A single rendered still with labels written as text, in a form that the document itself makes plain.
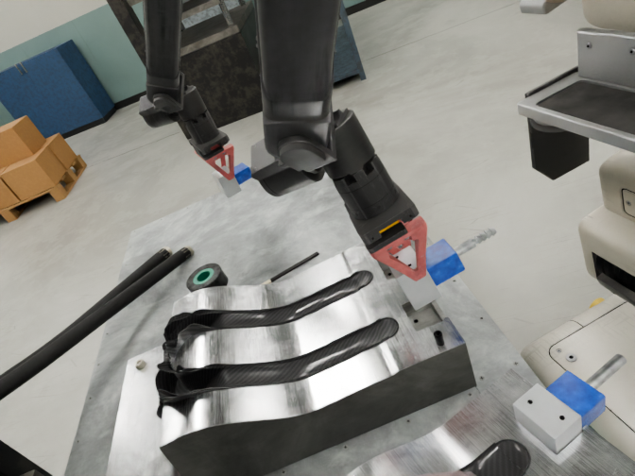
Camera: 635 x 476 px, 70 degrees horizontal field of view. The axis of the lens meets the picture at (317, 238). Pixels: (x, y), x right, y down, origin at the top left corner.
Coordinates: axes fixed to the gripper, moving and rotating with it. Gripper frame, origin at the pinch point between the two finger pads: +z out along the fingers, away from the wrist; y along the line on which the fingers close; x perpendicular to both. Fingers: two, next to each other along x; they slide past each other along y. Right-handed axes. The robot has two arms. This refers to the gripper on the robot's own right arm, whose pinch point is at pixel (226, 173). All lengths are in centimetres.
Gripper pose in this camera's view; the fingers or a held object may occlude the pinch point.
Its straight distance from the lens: 105.7
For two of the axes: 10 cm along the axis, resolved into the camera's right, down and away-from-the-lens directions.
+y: 4.9, 3.7, -7.9
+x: 8.0, -5.4, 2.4
